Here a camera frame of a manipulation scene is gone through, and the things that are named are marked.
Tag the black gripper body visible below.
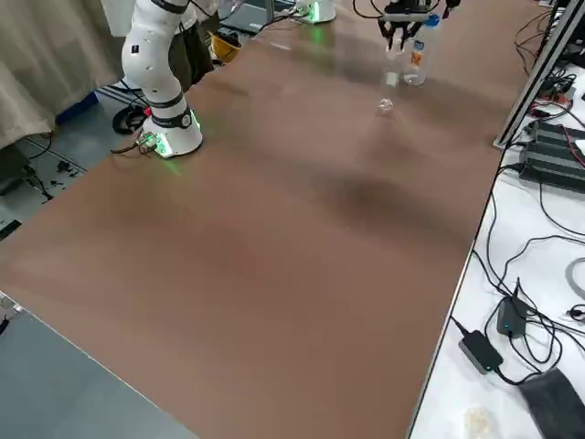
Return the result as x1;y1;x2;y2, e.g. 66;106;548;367
380;0;434;20

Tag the black desk cable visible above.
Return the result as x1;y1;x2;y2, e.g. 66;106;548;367
474;164;585;385

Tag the black cable coil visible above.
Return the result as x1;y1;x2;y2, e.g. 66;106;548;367
112;102;153;136

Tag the beige curtain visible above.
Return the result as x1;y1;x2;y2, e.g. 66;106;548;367
0;0;136;152

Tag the clear condiment bottle white cap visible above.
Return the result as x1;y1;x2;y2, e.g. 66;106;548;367
375;43;403;116

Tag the aluminium frame post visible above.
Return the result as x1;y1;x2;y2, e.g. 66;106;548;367
492;0;578;150

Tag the black fabric pouch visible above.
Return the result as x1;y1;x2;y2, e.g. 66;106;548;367
517;367;585;439

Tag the black power supply box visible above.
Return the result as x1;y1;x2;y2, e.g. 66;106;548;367
518;139;585;193
525;119;585;150

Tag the clear drink bottle blue cap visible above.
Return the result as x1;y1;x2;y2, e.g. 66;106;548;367
400;13;443;88

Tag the usb hub with red plugs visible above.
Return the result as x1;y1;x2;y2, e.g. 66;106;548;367
529;72;578;115

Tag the grey black power adapter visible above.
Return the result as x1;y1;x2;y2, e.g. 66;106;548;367
457;328;505;376

